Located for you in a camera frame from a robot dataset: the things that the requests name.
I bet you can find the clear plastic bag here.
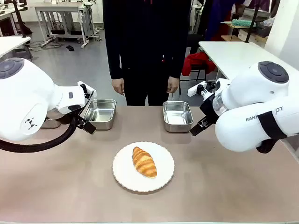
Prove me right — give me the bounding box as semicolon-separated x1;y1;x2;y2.
261;18;275;28

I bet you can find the person's left hand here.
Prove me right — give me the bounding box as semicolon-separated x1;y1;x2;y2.
166;76;180;95

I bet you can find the person's right forearm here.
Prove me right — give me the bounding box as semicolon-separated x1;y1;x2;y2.
104;28;126;80

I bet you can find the black storage box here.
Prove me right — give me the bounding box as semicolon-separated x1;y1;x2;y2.
256;22;272;38

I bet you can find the black sleeved cable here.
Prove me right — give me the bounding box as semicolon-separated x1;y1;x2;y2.
0;113;78;154

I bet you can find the person's right hand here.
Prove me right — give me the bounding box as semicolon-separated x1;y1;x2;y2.
111;77;126;96

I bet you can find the black stool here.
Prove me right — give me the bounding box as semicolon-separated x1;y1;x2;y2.
179;62;209;95

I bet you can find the teal brush-like item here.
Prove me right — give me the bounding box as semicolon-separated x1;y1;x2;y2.
231;19;257;28

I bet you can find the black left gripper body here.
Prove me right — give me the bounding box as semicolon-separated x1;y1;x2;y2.
74;111;85;128

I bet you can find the steel rectangular container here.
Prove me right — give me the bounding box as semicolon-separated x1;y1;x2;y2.
40;116;63;129
162;100;194;133
83;98;117;131

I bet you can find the person's left forearm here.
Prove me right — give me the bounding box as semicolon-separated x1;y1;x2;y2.
167;30;192;79

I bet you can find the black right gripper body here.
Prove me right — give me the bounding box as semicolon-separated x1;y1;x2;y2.
199;92;221;128

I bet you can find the person in black clothes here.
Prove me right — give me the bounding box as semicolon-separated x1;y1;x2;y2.
102;0;192;107

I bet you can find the wooden shelf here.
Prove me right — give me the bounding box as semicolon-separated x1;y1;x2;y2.
220;21;269;45

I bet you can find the small white side table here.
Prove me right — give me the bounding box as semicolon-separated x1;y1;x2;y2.
0;36;32;60

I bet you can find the black pole stand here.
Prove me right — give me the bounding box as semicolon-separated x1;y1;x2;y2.
244;0;260;44

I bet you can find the white scalloped plate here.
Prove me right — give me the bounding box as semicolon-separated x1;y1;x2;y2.
112;141;176;193

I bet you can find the golden croissant bread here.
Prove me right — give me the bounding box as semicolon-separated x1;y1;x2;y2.
132;146;158;179

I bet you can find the red cloth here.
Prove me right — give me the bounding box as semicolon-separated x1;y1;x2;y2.
181;52;217;77

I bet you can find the bystander in blue coat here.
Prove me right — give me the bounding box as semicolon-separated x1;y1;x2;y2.
205;0;247;42

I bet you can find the large white side table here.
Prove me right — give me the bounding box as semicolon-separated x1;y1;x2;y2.
198;41;299;82

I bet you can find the white workbench frame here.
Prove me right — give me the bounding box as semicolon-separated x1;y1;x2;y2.
34;1;97;49

